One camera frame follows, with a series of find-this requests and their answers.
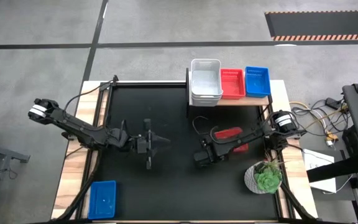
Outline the black power adapter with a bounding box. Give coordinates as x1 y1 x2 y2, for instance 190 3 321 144
325 97 341 110

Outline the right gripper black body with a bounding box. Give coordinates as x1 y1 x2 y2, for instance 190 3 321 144
193 139 229 168

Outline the wooden shelf with black legs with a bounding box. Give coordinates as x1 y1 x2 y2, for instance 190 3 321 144
185 67 275 119

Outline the dark grey work desk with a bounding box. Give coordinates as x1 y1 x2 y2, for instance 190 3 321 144
306 75 358 184

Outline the yellow plug connector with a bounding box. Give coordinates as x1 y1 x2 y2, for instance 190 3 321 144
324 132 337 147

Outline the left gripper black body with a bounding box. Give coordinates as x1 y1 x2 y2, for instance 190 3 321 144
134 118 154 170

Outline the succulent in white geometric pot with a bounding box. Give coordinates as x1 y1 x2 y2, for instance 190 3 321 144
243 154 285 195

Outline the hazard striped black floor mat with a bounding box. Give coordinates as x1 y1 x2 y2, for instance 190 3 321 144
265 11 358 42

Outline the black metal table frame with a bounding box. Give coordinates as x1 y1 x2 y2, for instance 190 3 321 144
50 73 319 224

